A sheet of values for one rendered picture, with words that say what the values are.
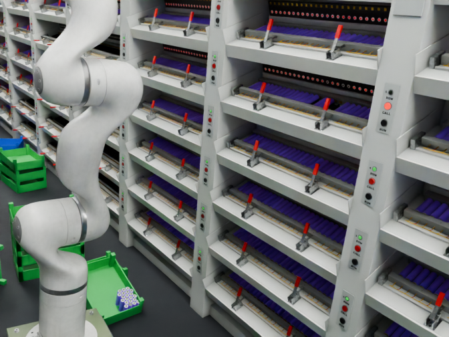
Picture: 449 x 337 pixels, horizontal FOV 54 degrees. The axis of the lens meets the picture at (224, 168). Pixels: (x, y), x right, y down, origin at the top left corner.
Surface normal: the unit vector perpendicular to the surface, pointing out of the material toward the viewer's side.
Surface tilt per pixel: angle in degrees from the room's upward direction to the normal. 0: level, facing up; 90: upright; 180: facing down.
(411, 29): 90
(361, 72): 110
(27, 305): 0
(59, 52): 45
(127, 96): 106
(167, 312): 0
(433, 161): 20
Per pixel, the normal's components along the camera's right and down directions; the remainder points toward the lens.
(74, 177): 0.07, 0.62
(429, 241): -0.19, -0.83
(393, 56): -0.77, 0.15
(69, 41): -0.17, -0.40
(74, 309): 0.72, 0.29
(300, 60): -0.75, 0.46
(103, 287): 0.27, -0.80
